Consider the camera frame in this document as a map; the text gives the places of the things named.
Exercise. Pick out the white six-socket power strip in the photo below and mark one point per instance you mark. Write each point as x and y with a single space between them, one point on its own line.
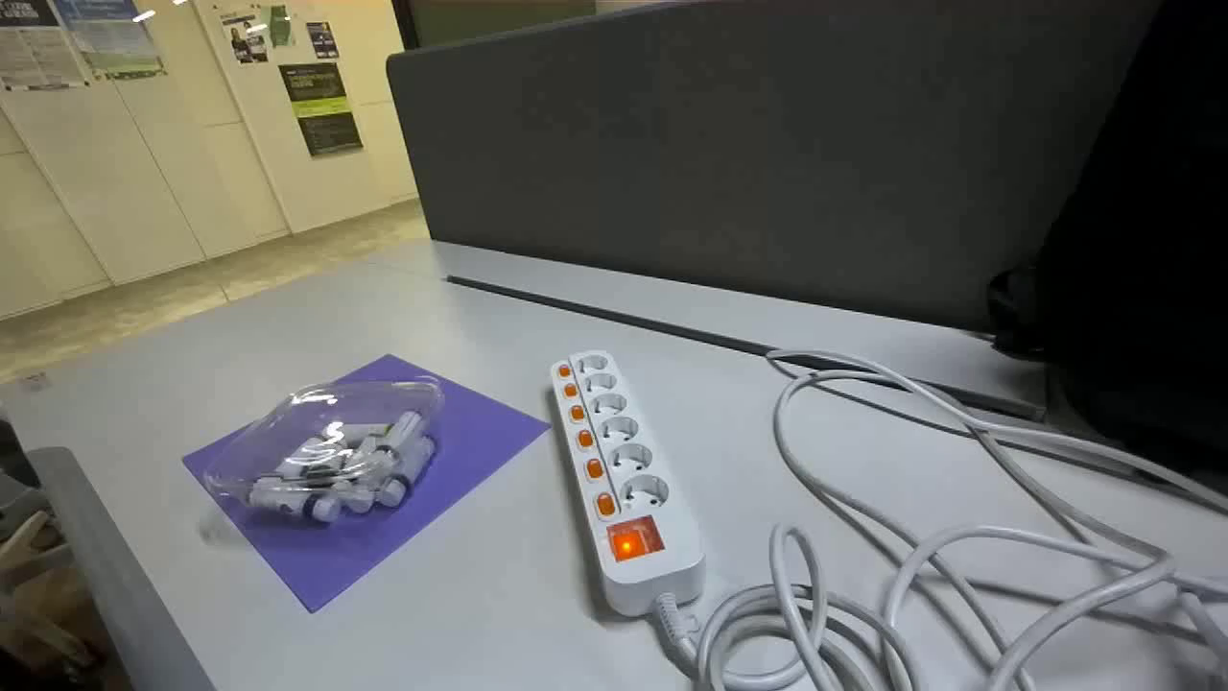
633 511

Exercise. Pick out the white battery in container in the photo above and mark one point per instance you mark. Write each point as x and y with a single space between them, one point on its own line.
400 436

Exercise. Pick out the clear plastic container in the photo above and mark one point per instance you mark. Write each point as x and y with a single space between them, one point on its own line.
324 439

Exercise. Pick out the grey desk partition panel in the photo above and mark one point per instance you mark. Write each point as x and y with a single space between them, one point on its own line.
883 154

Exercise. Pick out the white battery with black band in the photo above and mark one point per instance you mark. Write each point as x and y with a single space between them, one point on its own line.
294 502

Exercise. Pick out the wall poster dark green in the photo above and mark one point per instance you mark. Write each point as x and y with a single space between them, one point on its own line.
320 108

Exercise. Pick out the wall poster top left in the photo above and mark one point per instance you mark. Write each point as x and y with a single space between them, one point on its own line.
64 45

